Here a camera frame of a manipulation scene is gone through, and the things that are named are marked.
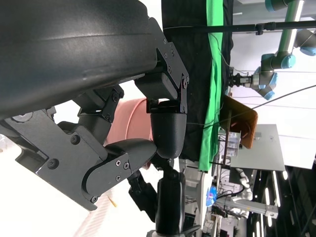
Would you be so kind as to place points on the blue plastic item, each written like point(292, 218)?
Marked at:
point(212, 196)

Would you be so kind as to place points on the pink plastic bowl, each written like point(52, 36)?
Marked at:
point(134, 123)

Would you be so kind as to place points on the black backdrop curtain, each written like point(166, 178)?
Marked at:
point(192, 74)

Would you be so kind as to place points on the green cloth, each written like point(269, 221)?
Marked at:
point(212, 98)

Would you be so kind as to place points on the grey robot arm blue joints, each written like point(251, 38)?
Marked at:
point(279, 61)

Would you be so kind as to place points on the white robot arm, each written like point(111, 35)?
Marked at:
point(244, 182)

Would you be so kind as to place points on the grey flat panel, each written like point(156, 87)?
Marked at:
point(264, 153)

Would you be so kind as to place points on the black metal pole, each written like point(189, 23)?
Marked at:
point(234, 27)

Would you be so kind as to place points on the silver aluminium profile rail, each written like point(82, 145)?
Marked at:
point(247, 207)

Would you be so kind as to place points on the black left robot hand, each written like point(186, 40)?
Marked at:
point(61, 49)

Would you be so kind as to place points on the orange brown box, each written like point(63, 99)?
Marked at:
point(244, 118)

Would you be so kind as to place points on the small yellow stick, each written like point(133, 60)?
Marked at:
point(112, 201)

